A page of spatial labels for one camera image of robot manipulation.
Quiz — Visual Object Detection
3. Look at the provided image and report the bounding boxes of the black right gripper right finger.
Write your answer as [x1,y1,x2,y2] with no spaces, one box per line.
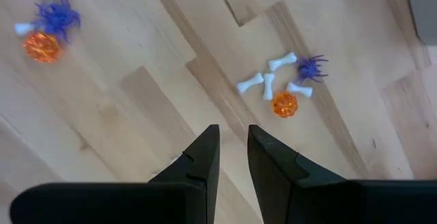
[246,124,437,224]

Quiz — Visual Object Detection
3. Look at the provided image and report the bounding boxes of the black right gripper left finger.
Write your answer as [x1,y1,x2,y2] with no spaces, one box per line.
[9,124,221,224]

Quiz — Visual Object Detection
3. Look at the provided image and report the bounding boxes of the purple plastic spider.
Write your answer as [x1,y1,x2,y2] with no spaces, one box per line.
[294,55,329,85]
[32,0,82,44]

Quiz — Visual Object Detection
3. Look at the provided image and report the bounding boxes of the orange translucent pumpkin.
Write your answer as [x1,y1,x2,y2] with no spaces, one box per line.
[23,32,63,64]
[271,92,299,118]

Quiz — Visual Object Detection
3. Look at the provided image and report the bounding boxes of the white plastic bone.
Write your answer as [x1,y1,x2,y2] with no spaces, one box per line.
[14,22,35,36]
[286,82,313,98]
[236,72,265,94]
[262,72,276,101]
[268,52,298,72]

